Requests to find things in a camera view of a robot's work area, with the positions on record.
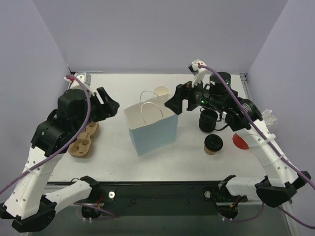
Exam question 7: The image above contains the light blue paper bag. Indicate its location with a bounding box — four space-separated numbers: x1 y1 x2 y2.
124 91 178 156

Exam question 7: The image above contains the black plastic cup lid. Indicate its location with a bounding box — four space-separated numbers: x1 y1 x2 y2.
204 134 223 152

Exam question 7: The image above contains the brown paper coffee cup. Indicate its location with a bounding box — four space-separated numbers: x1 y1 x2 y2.
204 145 216 155

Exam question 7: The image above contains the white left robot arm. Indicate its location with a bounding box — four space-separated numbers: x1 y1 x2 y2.
0 87 120 233

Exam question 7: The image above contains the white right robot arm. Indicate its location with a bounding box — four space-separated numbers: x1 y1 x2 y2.
165 73 311 207

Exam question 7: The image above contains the stack of brown paper cups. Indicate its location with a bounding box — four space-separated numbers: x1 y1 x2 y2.
153 86 170 99

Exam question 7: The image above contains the stack of black lids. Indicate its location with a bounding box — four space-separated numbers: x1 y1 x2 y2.
198 109 218 133

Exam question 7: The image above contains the brown cardboard cup carrier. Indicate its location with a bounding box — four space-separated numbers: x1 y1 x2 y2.
67 122 99 158

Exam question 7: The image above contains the red plastic cup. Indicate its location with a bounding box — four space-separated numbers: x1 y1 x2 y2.
232 133 250 150

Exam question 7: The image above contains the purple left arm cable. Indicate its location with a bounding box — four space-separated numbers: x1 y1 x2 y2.
0 76 116 219

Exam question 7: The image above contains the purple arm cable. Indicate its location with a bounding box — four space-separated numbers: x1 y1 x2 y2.
0 76 116 219
198 64 315 231

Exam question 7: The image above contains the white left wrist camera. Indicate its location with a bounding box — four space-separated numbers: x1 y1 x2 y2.
63 71 95 95

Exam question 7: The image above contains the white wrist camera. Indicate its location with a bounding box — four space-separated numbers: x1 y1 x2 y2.
188 59 206 87
63 71 95 95

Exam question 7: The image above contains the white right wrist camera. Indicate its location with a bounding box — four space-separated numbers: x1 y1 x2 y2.
188 59 206 87

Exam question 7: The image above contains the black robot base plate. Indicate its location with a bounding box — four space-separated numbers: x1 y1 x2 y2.
55 180 247 217

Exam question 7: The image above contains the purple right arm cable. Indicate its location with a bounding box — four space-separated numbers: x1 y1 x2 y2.
198 64 315 231

